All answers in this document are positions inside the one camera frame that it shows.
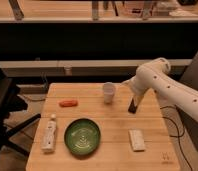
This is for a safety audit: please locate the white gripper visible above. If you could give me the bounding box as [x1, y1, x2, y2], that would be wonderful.
[121, 77, 151, 110]

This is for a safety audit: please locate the white ceramic cup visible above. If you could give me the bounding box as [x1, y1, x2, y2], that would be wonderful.
[102, 82, 116, 104]

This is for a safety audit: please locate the green ceramic bowl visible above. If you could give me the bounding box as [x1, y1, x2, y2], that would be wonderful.
[64, 118, 101, 156]

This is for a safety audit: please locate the white plastic bottle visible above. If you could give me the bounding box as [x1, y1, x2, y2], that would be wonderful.
[41, 114, 57, 153]

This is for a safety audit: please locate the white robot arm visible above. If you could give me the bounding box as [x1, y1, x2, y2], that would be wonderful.
[123, 58, 198, 122]

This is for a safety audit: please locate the white rectangular block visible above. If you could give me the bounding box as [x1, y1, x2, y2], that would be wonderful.
[129, 130, 146, 152]

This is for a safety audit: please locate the wooden table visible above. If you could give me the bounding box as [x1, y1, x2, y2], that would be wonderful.
[26, 83, 180, 171]

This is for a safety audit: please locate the orange carrot toy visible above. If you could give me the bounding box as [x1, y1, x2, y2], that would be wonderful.
[59, 100, 78, 107]

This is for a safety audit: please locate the black office chair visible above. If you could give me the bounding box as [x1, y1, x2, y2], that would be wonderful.
[0, 68, 41, 156]

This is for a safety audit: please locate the black cable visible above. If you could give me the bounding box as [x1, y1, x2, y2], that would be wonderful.
[159, 105, 194, 171]

